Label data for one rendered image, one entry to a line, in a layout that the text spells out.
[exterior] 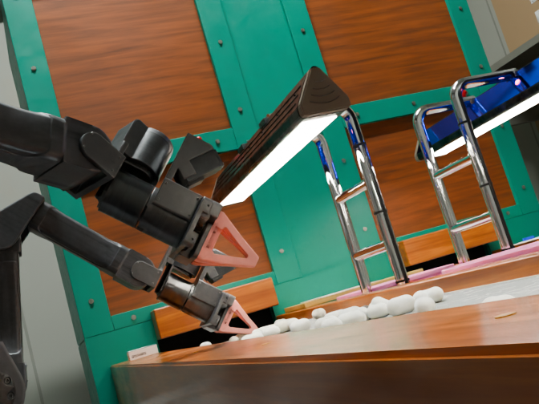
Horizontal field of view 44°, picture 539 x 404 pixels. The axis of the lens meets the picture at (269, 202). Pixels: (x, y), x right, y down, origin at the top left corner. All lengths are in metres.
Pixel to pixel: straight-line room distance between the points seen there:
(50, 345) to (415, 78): 1.82
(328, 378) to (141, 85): 1.53
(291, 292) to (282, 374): 1.36
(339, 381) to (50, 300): 2.70
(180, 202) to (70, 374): 2.21
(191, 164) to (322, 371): 0.54
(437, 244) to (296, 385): 1.52
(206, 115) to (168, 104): 0.10
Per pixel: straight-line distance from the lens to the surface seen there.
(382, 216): 1.23
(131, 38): 1.85
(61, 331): 2.97
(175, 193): 0.81
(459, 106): 1.39
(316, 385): 0.34
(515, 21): 3.62
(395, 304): 0.80
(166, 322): 1.59
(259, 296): 1.65
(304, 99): 0.98
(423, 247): 1.85
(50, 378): 2.97
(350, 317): 0.81
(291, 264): 1.75
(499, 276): 0.90
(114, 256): 1.27
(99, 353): 1.63
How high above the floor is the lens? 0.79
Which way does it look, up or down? 8 degrees up
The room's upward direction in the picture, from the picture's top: 16 degrees counter-clockwise
